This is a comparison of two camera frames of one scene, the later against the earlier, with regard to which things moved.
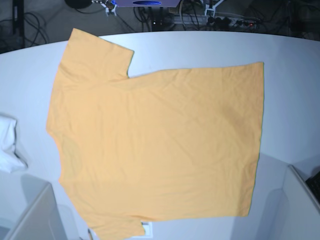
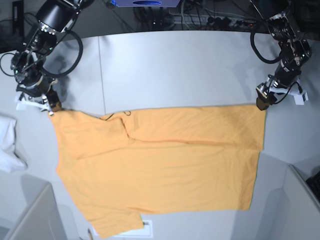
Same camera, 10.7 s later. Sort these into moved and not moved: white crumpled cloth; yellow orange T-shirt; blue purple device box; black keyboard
Moved: yellow orange T-shirt
Not moved: white crumpled cloth; black keyboard; blue purple device box
